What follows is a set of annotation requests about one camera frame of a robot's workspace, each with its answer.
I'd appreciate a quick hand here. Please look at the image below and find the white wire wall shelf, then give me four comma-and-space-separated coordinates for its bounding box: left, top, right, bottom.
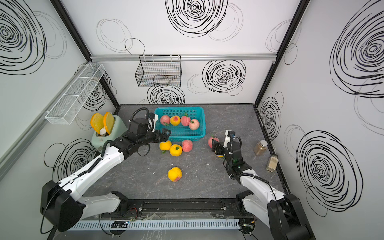
45, 63, 106, 125

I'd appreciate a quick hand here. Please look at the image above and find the black wire wall basket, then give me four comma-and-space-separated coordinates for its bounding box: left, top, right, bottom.
135, 55, 182, 87

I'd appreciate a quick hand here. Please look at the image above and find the yellow peach with leaf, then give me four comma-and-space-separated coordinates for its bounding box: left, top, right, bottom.
169, 144, 183, 157

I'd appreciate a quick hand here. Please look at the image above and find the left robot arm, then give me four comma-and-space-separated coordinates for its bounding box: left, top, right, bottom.
40, 116, 172, 232

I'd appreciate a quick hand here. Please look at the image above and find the yellow toast slice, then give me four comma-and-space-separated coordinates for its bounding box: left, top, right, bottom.
103, 112, 115, 135
90, 113, 104, 135

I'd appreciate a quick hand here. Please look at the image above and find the yellow toast slice left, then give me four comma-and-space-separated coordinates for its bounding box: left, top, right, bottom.
90, 113, 104, 135

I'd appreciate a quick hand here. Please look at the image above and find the white slotted cable duct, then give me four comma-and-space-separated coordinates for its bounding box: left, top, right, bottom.
70, 219, 241, 231

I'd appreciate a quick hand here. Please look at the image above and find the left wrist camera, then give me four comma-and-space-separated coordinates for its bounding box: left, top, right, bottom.
147, 113, 159, 132

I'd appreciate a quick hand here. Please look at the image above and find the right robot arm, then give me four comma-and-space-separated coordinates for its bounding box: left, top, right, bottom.
212, 140, 315, 240

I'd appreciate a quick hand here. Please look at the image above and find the yellow toast slice right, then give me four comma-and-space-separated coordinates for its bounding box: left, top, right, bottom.
103, 112, 115, 135

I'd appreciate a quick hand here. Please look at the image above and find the yellow peach red spot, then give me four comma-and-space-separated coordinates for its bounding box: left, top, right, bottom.
170, 116, 181, 126

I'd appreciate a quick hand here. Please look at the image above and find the mint green toaster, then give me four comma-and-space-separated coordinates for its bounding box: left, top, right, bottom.
91, 115, 128, 152

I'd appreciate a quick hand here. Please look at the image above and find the yellow peach front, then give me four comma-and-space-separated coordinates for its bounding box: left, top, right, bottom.
168, 167, 182, 182

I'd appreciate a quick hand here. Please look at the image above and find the pink peach front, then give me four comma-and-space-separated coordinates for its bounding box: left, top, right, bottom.
189, 119, 200, 131

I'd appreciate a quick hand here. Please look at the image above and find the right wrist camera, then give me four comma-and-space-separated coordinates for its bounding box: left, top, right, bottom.
224, 130, 236, 148

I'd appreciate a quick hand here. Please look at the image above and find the small brown glass bottle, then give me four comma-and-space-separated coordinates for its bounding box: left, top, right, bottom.
254, 140, 268, 156

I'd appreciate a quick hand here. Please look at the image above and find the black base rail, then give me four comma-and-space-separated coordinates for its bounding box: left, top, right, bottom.
101, 197, 271, 218

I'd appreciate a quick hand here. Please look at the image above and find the pink peach with leaf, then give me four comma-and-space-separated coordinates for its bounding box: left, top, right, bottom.
181, 113, 191, 127

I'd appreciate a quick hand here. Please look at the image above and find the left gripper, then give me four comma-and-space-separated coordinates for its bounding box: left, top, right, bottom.
138, 128, 172, 148

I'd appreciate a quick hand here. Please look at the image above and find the pale beige glass bottle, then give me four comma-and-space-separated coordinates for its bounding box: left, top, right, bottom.
266, 154, 279, 173

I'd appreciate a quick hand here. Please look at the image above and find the teal plastic basket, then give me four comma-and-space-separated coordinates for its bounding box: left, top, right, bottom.
155, 107, 206, 142

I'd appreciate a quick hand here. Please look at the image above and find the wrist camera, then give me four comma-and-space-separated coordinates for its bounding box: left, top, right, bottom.
147, 113, 159, 132
224, 130, 236, 148

